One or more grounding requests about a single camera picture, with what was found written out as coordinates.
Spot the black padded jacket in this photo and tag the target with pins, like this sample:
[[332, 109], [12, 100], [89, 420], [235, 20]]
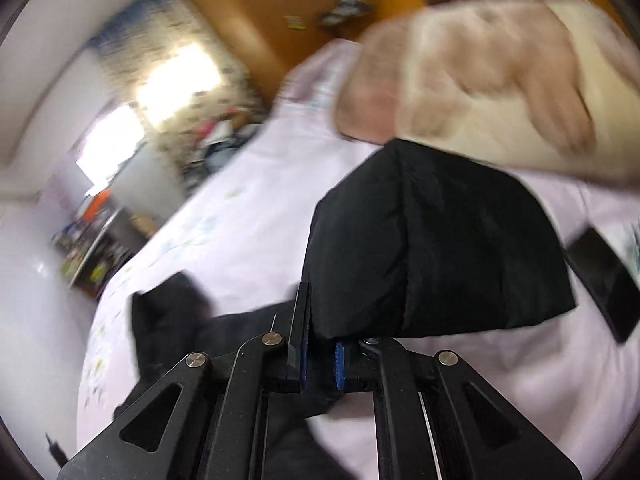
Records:
[[440, 240]]

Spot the teddy bear pillow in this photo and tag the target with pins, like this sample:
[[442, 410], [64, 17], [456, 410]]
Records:
[[475, 75]]

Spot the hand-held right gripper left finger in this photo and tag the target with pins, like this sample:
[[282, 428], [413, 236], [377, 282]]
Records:
[[302, 360]]

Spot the heart print curtain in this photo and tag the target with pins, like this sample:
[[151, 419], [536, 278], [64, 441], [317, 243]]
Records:
[[210, 60]]

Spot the pink floral bed sheet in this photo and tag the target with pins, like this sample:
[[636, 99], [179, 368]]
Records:
[[240, 230]]

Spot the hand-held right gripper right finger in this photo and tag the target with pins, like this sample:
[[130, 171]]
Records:
[[340, 360]]

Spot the wooden wardrobe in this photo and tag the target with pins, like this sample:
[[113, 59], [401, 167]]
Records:
[[240, 10]]

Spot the pile of clothes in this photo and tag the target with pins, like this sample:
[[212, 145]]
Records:
[[225, 135]]

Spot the white refrigerator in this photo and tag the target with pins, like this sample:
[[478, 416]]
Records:
[[145, 180]]

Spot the black smartphone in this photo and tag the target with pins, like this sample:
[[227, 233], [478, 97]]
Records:
[[600, 275]]

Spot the cluttered wooden shelf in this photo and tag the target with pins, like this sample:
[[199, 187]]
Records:
[[100, 250]]

